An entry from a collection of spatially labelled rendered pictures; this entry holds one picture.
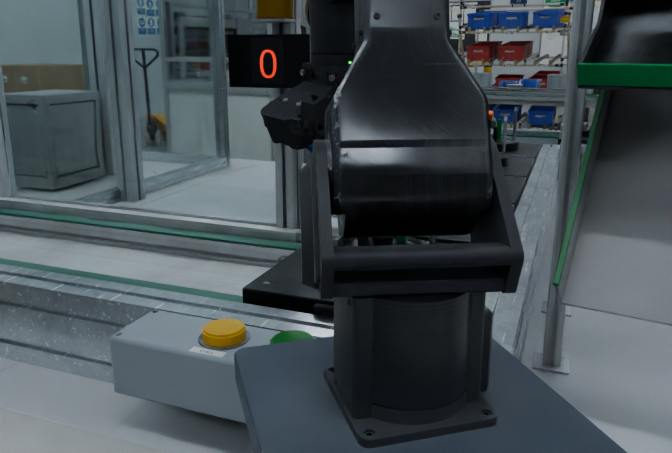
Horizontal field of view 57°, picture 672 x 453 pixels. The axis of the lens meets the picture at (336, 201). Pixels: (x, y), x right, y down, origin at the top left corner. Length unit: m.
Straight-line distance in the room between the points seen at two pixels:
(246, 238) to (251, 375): 0.62
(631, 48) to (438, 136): 0.42
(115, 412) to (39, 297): 0.17
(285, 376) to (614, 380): 0.52
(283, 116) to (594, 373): 0.47
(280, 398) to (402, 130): 0.14
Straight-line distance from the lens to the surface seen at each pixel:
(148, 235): 1.01
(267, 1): 0.86
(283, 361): 0.34
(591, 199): 0.68
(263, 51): 0.86
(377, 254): 0.25
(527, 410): 0.31
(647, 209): 0.67
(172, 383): 0.61
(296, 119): 0.52
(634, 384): 0.79
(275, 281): 0.70
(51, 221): 1.14
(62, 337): 0.78
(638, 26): 0.71
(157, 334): 0.62
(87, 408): 0.73
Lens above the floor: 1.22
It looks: 14 degrees down
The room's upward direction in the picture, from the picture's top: straight up
